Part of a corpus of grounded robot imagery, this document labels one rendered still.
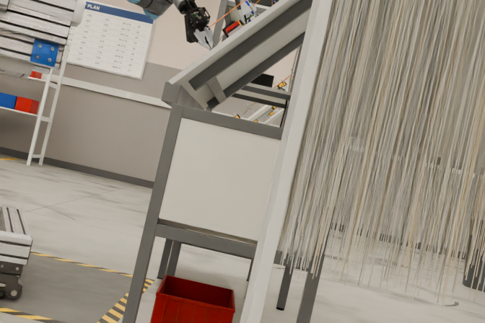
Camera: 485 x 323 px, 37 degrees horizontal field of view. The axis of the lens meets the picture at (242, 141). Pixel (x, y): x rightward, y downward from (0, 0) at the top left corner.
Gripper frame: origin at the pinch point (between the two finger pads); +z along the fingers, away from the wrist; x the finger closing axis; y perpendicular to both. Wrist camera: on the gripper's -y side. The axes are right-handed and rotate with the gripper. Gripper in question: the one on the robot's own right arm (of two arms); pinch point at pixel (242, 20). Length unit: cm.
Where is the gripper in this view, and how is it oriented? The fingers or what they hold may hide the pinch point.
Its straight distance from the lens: 271.9
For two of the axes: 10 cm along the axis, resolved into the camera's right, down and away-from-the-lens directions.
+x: 2.1, -1.1, 9.7
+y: 9.6, -1.8, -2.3
